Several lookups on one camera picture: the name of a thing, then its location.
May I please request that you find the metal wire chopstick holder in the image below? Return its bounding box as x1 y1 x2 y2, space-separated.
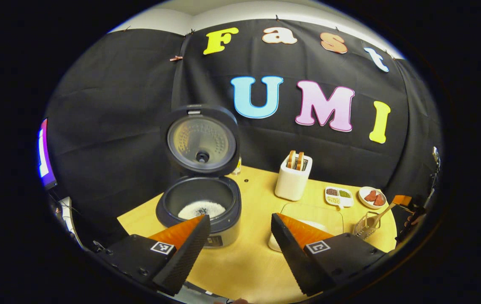
353 211 381 240

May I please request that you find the wooden spoon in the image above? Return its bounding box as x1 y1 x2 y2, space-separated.
369 202 398 228

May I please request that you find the lit monitor screen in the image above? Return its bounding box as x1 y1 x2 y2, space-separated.
37 118 58 190

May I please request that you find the white divided dish with beans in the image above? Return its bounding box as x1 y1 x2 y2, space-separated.
324 186 354 209

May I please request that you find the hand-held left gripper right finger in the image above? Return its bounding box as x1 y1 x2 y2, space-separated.
270 213 389 297

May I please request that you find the white rice layer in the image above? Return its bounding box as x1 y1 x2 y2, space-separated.
178 200 227 220

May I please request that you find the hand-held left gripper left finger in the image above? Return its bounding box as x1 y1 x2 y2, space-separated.
95 214 211 296

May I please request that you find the white round plate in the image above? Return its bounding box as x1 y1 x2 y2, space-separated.
358 186 387 210

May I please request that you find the clear box with rice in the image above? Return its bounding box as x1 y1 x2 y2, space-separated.
268 203 344 252

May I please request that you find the dark grey rice cooker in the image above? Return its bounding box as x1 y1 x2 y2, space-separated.
155 103 242 248

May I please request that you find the white toaster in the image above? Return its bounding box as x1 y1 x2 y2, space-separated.
274 154 313 201

